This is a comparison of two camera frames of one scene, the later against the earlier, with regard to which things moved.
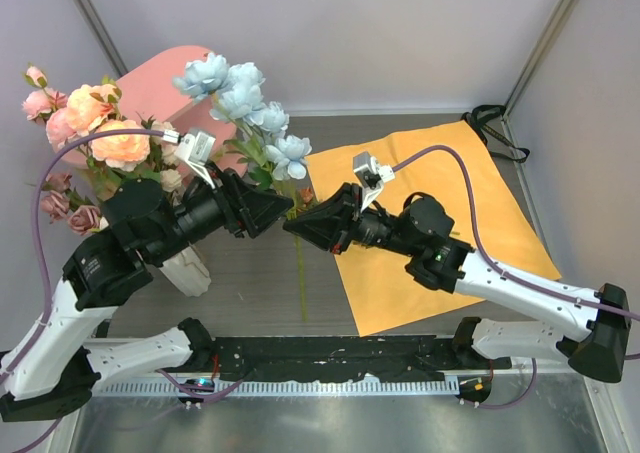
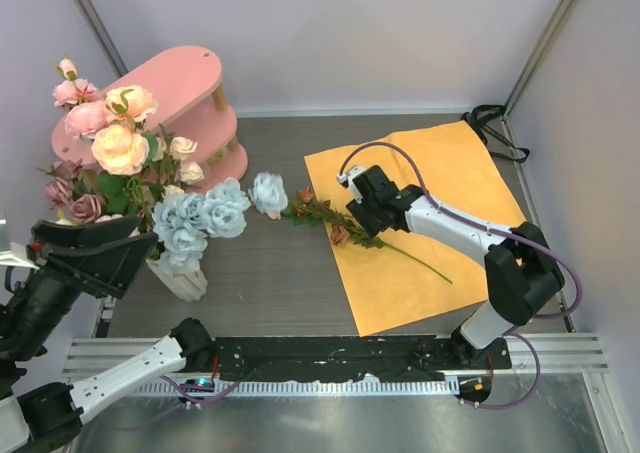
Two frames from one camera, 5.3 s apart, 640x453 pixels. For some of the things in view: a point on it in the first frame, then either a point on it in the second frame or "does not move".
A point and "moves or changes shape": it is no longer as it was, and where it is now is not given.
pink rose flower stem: x=42 y=102 -> x=88 y=110
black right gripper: x=332 y=223 -> x=360 y=211
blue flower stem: x=272 y=151 moves or changes shape
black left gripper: x=248 y=208 -> x=105 y=267
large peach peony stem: x=93 y=108 moves or changes shape
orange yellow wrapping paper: x=452 y=164 does not move
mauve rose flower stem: x=62 y=201 moves or changes shape
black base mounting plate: x=396 y=358 does not move
